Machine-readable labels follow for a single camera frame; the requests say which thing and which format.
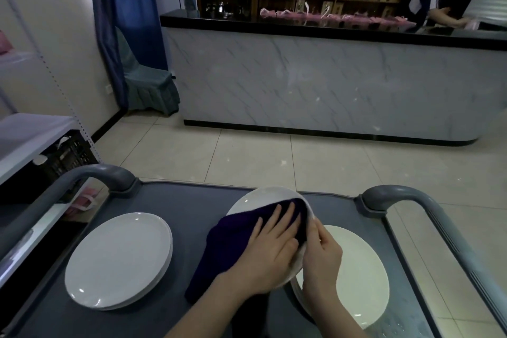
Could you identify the person's right hand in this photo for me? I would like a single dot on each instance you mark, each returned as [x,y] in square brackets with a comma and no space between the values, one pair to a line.
[323,266]

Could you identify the person's left hand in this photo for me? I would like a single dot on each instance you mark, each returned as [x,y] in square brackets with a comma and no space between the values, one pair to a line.
[269,262]

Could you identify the stack of white plates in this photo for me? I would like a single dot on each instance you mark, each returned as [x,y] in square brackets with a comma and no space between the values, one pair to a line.
[360,274]

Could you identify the dark blue cleaning cloth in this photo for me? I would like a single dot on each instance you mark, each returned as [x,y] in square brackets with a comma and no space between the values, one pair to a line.
[225,246]

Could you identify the white round plate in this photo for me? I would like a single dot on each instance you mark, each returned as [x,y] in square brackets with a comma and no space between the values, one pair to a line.
[253,199]
[115,258]

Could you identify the grey service cart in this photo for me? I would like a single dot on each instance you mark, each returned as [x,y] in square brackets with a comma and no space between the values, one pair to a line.
[178,199]

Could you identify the marble bar counter black top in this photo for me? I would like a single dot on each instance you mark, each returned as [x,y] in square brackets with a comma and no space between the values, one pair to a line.
[317,84]

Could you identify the chair with grey-green cover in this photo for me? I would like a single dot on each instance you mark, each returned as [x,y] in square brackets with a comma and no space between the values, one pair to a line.
[150,90]

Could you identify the black plastic crate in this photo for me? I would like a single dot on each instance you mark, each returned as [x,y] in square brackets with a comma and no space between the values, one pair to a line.
[73,157]

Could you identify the row of pink bags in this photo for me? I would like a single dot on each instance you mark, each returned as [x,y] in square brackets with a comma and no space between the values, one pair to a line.
[336,17]

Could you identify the small white cup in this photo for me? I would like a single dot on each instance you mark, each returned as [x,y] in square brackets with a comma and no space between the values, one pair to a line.
[40,159]

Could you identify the white metal shelf rack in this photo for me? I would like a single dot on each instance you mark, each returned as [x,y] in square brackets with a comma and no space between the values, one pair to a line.
[31,135]

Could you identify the blue curtain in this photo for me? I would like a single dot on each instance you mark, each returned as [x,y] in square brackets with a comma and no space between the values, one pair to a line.
[126,5]

